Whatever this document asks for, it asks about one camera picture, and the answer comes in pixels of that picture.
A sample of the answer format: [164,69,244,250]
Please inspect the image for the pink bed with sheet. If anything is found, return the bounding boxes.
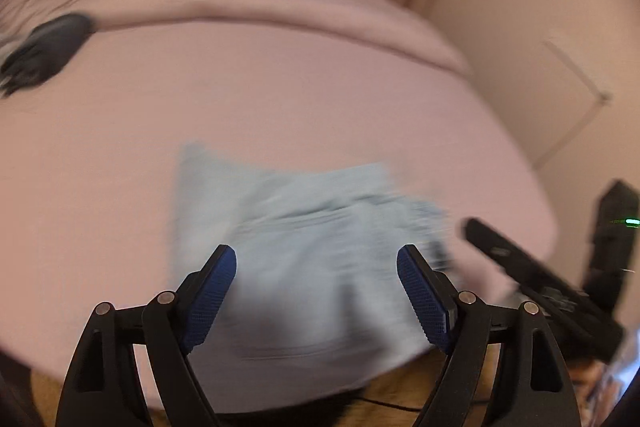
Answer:
[1,20,558,377]

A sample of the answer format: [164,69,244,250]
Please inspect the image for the light blue strawberry pants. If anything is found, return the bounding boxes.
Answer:
[172,143,448,414]

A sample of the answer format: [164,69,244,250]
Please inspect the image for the dark folded jeans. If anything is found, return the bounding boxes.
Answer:
[1,13,96,98]

